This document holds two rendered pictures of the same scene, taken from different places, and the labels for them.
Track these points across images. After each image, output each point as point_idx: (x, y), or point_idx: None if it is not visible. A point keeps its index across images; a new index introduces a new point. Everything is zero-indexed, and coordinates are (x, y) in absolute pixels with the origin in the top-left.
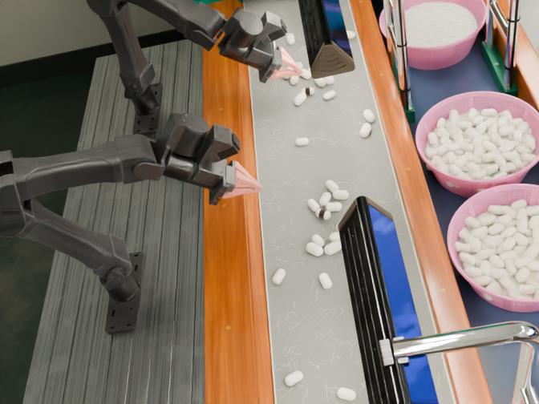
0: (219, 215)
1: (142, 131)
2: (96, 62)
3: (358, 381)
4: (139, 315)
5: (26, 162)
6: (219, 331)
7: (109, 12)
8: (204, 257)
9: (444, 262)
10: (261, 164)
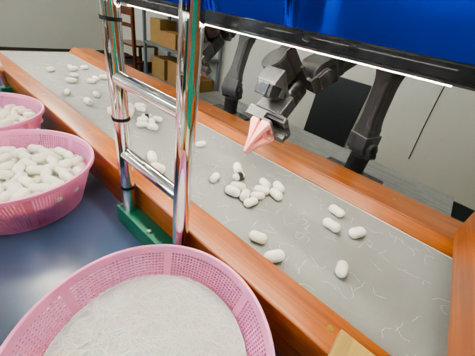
0: (207, 107)
1: (329, 159)
2: (446, 193)
3: (88, 85)
4: None
5: None
6: (162, 84)
7: None
8: None
9: (44, 101)
10: (216, 134)
